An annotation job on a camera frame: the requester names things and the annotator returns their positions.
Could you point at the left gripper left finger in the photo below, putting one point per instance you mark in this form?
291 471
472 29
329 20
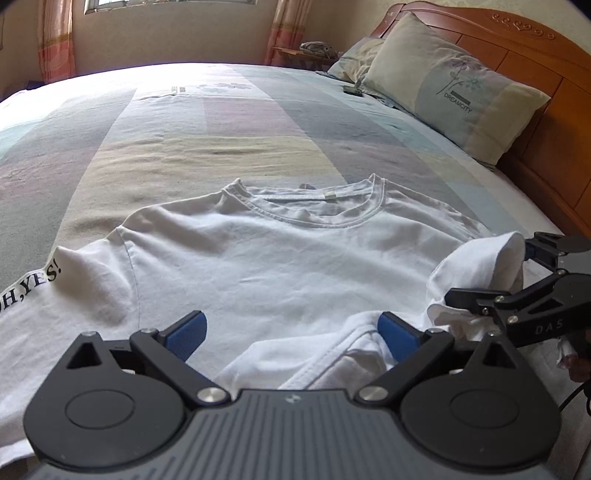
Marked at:
163 354

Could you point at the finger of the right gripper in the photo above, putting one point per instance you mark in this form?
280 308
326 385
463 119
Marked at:
559 252
478 302

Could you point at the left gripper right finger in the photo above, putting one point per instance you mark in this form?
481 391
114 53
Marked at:
417 355

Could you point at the white long-sleeve t-shirt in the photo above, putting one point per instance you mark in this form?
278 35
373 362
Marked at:
292 283

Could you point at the person's right hand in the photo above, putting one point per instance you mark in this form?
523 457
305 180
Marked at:
574 356

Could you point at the orange wooden headboard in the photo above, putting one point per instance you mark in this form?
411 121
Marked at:
550 160

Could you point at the pastel patchwork bed sheet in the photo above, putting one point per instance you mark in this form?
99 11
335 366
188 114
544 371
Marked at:
78 156

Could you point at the large beige printed pillow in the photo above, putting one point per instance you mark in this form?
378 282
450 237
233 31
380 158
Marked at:
481 111

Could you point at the small dark phone on bed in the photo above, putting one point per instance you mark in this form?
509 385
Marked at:
352 90

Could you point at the small floral pillow behind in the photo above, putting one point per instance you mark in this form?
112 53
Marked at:
355 63

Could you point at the grey bundle on nightstand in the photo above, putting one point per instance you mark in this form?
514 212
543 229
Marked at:
319 49

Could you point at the wooden nightstand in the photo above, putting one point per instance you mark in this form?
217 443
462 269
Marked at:
297 59

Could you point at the left pink curtain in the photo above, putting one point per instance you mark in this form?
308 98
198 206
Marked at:
55 40

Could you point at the pink curtain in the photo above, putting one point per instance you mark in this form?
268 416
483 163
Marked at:
287 29
55 40

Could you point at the right pink curtain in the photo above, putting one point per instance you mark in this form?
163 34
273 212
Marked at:
287 29

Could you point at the window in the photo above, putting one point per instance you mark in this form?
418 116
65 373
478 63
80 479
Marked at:
206 7

